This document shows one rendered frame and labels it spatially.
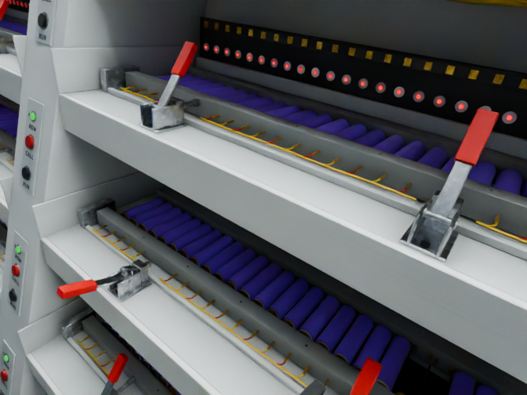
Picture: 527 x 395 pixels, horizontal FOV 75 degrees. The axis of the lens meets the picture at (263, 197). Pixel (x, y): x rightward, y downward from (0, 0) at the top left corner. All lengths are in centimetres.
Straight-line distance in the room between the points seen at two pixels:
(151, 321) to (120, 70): 31
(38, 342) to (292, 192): 49
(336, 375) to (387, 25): 37
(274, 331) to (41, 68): 42
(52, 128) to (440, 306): 45
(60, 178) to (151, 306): 22
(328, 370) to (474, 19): 37
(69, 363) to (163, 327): 26
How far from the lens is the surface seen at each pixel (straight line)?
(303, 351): 36
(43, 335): 65
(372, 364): 30
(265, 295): 40
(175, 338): 39
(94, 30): 51
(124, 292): 43
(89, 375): 61
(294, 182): 28
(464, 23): 44
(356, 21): 48
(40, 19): 53
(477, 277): 23
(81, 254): 51
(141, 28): 54
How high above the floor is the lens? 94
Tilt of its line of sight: 15 degrees down
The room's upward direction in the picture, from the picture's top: 17 degrees clockwise
